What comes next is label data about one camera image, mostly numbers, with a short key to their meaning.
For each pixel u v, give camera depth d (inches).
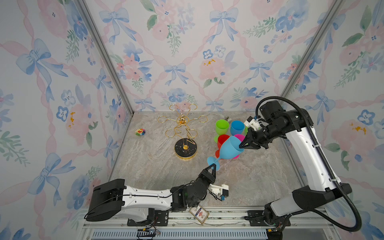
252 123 24.8
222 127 35.7
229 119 44.7
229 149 23.9
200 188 20.7
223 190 24.6
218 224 28.4
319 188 15.7
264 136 21.4
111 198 16.5
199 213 29.4
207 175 25.0
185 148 38.4
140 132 41.9
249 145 22.8
